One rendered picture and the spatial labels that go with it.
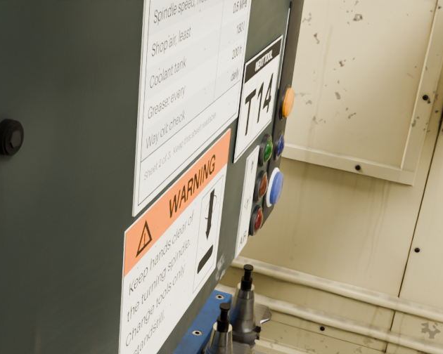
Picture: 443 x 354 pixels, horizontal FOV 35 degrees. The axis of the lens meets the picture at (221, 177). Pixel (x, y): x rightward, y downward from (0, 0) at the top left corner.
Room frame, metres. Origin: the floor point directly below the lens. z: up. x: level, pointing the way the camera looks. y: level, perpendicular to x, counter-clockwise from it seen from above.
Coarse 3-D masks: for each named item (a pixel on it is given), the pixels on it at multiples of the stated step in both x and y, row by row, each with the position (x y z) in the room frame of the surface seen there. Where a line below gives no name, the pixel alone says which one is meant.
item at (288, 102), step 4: (288, 88) 0.58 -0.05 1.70; (292, 88) 0.58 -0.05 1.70; (288, 92) 0.57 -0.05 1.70; (292, 92) 0.57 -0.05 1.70; (288, 96) 0.57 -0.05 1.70; (292, 96) 0.57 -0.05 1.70; (284, 100) 0.57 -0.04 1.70; (288, 100) 0.57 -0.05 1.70; (292, 100) 0.57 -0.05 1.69; (284, 104) 0.56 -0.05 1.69; (288, 104) 0.57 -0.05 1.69; (292, 104) 0.58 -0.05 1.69; (284, 108) 0.56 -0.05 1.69; (288, 108) 0.57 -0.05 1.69; (292, 108) 0.58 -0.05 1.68; (284, 112) 0.57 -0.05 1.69; (288, 112) 0.57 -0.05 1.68; (284, 116) 0.57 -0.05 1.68
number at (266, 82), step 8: (264, 72) 0.50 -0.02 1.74; (272, 72) 0.52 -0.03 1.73; (264, 80) 0.50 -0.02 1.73; (272, 80) 0.53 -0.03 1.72; (264, 88) 0.50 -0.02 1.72; (272, 88) 0.53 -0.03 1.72; (256, 96) 0.48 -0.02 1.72; (264, 96) 0.51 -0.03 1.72; (272, 96) 0.53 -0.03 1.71; (256, 104) 0.49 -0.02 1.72; (264, 104) 0.51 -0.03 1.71; (256, 112) 0.49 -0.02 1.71; (264, 112) 0.51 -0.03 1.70; (256, 120) 0.49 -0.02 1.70; (264, 120) 0.52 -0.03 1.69; (256, 128) 0.49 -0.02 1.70
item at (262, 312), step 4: (232, 300) 0.98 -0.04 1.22; (256, 304) 0.97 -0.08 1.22; (260, 304) 0.97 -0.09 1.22; (256, 308) 0.96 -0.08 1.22; (260, 308) 0.96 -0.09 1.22; (264, 308) 0.96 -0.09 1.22; (268, 308) 0.97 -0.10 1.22; (256, 312) 0.95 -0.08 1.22; (260, 312) 0.95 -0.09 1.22; (264, 312) 0.95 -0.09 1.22; (268, 312) 0.96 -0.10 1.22; (256, 316) 0.94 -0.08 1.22; (260, 316) 0.94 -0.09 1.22; (264, 316) 0.94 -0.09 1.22; (268, 316) 0.95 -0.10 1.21; (260, 320) 0.93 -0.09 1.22; (264, 320) 0.93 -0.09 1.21; (268, 320) 0.94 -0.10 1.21
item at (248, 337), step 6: (258, 324) 0.91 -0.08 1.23; (252, 330) 0.89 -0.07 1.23; (258, 330) 0.90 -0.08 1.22; (234, 336) 0.87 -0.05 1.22; (240, 336) 0.87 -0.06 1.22; (246, 336) 0.87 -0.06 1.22; (252, 336) 0.88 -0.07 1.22; (258, 336) 0.90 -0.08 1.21; (246, 342) 0.88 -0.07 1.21; (252, 342) 0.88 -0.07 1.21
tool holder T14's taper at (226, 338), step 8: (216, 328) 0.79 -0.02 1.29; (216, 336) 0.79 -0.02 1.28; (224, 336) 0.79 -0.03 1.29; (208, 344) 0.79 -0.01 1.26; (216, 344) 0.78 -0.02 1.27; (224, 344) 0.78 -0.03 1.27; (232, 344) 0.80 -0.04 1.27; (208, 352) 0.79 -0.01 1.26; (216, 352) 0.78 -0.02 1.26; (224, 352) 0.78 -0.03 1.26; (232, 352) 0.79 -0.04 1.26
